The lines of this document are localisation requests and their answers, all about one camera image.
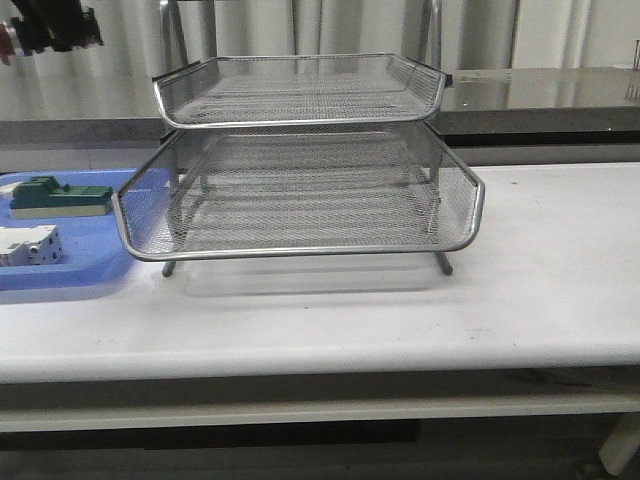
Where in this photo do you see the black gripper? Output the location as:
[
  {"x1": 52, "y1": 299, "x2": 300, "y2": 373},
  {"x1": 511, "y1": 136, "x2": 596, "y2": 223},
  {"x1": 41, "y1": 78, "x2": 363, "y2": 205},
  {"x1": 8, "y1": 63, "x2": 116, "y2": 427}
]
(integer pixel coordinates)
[{"x1": 9, "y1": 0, "x2": 104, "y2": 55}]

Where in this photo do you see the mesh rack tray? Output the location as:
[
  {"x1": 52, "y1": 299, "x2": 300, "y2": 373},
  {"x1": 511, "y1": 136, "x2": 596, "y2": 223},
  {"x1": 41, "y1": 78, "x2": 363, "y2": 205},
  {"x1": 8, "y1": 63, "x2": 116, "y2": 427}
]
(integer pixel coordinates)
[
  {"x1": 112, "y1": 121, "x2": 485, "y2": 262},
  {"x1": 153, "y1": 53, "x2": 451, "y2": 129}
]

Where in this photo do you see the grey stone counter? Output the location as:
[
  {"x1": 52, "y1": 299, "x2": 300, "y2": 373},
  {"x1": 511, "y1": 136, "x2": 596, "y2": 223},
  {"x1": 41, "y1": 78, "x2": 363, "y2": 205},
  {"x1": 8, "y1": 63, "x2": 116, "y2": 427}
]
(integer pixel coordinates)
[{"x1": 1, "y1": 68, "x2": 639, "y2": 173}]

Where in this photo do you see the green and beige electrical module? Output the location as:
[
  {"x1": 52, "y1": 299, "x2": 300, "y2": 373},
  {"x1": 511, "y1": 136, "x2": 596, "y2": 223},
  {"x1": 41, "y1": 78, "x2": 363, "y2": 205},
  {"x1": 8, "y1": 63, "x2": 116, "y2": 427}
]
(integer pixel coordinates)
[{"x1": 1, "y1": 175, "x2": 113, "y2": 220}]

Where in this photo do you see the white circuit breaker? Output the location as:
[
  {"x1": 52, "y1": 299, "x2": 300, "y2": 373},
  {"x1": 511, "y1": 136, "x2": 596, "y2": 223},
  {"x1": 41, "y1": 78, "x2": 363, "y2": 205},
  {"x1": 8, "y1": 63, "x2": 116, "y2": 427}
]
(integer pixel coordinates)
[{"x1": 1, "y1": 225, "x2": 63, "y2": 267}]

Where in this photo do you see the blue plastic tray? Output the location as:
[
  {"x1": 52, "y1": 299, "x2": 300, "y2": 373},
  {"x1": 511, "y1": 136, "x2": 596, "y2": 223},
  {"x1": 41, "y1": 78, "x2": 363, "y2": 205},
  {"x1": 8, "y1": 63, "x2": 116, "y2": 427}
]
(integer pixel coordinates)
[{"x1": 1, "y1": 197, "x2": 134, "y2": 304}]

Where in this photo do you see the pale pleated curtain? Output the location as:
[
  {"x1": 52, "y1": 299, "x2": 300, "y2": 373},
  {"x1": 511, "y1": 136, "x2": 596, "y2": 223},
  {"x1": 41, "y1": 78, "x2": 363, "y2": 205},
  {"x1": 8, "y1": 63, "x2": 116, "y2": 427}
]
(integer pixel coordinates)
[{"x1": 1, "y1": 1, "x2": 639, "y2": 82}]

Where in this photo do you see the white table leg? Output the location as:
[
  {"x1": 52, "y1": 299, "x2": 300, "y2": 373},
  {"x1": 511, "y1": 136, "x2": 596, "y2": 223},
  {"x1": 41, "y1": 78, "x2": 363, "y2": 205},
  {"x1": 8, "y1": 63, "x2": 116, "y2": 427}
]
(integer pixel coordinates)
[{"x1": 598, "y1": 412, "x2": 640, "y2": 476}]

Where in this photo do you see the grey metal rack frame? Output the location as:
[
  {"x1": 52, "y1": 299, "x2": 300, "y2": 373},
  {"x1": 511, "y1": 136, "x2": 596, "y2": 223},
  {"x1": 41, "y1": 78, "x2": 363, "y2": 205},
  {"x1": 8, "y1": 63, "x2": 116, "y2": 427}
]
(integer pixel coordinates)
[{"x1": 158, "y1": 0, "x2": 454, "y2": 279}]

